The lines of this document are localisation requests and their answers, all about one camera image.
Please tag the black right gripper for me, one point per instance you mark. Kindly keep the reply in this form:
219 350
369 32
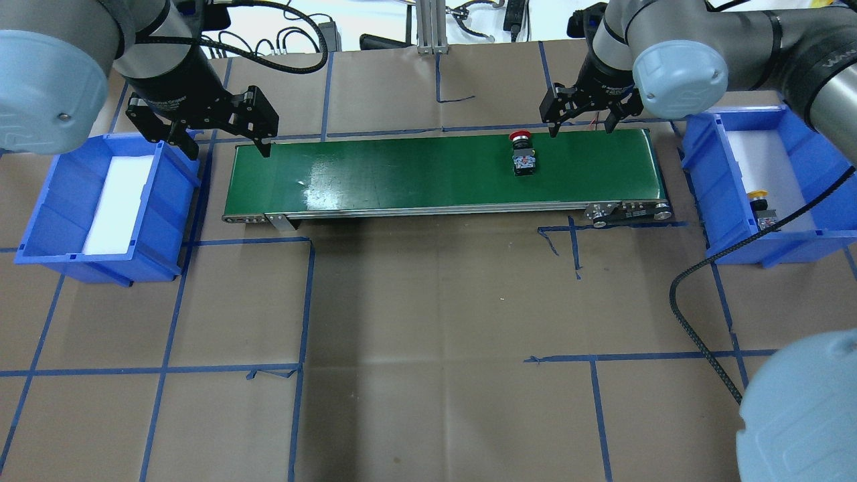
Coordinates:
608 80

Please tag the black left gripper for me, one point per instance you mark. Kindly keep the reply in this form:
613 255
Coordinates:
173 84

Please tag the red push button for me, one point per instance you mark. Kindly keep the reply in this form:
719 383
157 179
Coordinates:
523 153

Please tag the yellow push button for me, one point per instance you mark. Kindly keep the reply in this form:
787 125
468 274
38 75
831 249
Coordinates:
765 217

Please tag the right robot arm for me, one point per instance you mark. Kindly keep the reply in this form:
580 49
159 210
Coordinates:
678 58

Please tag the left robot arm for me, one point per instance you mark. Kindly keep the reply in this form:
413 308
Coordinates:
57 56

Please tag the green conveyor belt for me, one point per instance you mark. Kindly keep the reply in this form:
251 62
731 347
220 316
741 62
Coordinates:
613 177

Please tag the blue source bin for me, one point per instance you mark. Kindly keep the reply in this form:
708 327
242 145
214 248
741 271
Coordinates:
63 214

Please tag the white foam pad destination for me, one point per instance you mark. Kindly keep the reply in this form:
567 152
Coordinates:
764 164

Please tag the aluminium frame post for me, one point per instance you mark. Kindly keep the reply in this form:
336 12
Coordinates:
431 36

